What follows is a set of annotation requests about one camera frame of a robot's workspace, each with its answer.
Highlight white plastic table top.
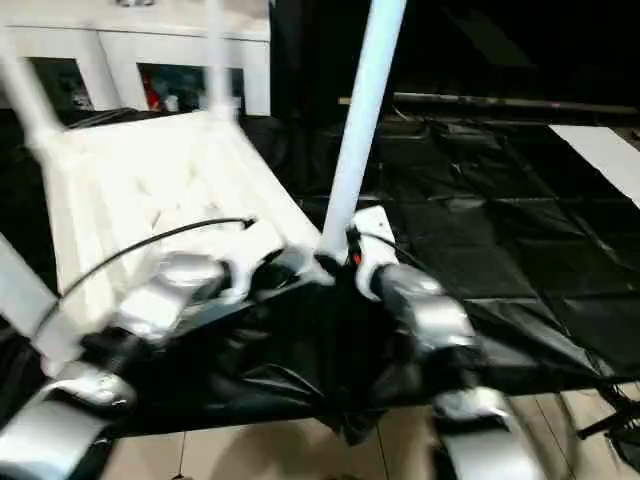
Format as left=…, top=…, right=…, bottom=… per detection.
left=29, top=109, right=341, bottom=374

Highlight black plastic mat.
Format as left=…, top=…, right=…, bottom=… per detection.
left=0, top=102, right=640, bottom=449

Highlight white paper sheet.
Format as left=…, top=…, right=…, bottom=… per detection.
left=547, top=123, right=640, bottom=210

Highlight white glass-door cabinet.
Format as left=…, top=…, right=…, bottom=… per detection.
left=0, top=0, right=275, bottom=117

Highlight black stand foot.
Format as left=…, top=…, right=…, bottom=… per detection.
left=574, top=402, right=640, bottom=442

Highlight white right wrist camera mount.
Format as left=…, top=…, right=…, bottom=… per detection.
left=348, top=207, right=402, bottom=302

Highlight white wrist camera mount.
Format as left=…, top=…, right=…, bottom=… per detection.
left=348, top=207, right=402, bottom=302
left=219, top=219, right=297, bottom=307

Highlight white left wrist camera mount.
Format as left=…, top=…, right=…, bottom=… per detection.
left=219, top=219, right=297, bottom=307

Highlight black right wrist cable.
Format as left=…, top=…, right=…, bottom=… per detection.
left=355, top=230, right=586, bottom=480

